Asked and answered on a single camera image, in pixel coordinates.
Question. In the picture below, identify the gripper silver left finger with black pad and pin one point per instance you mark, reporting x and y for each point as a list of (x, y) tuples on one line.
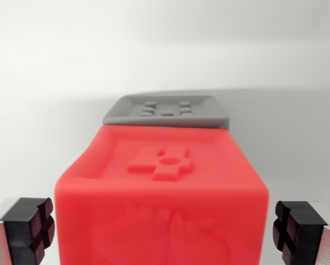
[(18, 234)]

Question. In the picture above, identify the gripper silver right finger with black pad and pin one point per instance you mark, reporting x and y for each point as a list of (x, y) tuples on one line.
[(305, 234)]

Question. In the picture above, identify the red embossed cube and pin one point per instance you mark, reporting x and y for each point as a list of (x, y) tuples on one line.
[(165, 215)]

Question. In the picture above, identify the grey embossed cube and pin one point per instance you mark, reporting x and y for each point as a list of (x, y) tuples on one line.
[(126, 111)]

